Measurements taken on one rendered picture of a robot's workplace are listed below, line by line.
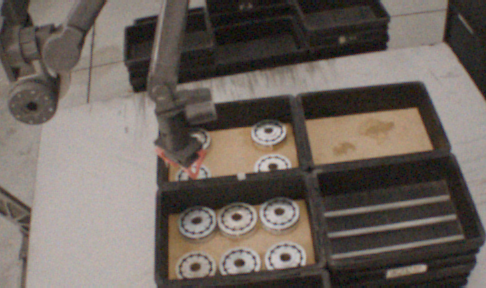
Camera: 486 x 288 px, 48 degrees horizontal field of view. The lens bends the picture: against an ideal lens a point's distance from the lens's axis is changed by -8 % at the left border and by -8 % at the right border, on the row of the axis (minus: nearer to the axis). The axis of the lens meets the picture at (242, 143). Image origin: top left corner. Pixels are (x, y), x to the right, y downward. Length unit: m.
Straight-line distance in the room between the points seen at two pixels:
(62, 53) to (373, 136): 0.97
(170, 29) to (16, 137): 2.29
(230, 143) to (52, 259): 0.64
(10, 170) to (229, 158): 1.72
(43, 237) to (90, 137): 0.44
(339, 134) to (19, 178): 1.87
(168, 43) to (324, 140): 0.71
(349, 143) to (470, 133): 0.48
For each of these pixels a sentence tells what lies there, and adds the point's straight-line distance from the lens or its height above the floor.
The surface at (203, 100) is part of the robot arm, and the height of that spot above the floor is 1.27.
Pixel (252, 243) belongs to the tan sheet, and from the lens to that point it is 1.51.
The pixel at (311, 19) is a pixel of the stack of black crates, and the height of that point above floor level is 0.49.
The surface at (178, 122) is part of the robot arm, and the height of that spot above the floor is 1.23.
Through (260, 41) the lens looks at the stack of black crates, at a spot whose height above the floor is 0.38.
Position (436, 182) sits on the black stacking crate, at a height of 0.83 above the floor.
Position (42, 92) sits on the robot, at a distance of 1.56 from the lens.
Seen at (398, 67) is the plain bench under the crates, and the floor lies 0.70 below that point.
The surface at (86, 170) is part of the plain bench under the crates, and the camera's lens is 1.98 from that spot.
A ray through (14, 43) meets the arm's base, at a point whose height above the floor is 1.48.
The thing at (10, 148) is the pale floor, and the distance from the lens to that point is 3.31.
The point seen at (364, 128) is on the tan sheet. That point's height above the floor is 0.83.
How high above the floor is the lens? 2.07
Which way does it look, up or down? 46 degrees down
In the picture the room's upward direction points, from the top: 8 degrees counter-clockwise
